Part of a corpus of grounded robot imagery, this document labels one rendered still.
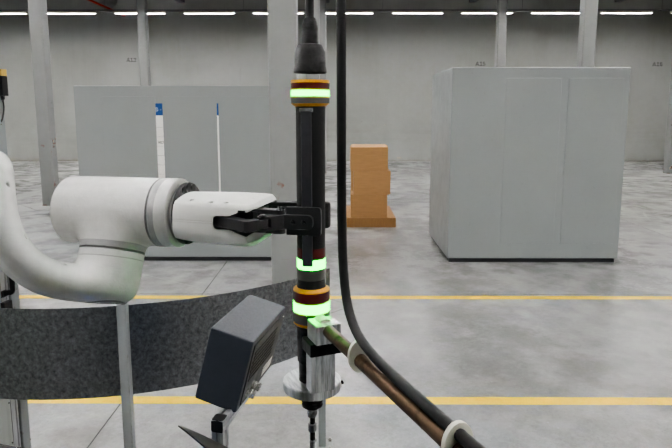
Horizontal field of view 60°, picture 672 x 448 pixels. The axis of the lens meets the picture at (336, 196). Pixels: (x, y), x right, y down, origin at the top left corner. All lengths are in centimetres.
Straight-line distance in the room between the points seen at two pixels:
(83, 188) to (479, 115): 625
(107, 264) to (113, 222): 5
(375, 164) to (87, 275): 819
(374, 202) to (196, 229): 825
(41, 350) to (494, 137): 534
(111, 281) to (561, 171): 665
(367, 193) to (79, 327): 663
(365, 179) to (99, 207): 816
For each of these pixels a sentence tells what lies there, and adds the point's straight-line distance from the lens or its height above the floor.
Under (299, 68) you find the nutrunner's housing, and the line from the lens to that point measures 65.
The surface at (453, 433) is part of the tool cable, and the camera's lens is 45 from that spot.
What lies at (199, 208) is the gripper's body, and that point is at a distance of 67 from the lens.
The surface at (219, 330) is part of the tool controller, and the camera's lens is 142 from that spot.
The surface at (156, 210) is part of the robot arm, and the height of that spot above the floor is 164.
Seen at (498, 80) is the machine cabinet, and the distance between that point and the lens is 689.
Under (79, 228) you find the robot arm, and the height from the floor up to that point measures 162.
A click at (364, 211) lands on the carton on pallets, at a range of 890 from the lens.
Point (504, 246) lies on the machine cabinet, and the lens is 710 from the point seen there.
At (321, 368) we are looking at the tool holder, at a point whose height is 147.
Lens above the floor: 176
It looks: 8 degrees down
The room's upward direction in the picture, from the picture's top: straight up
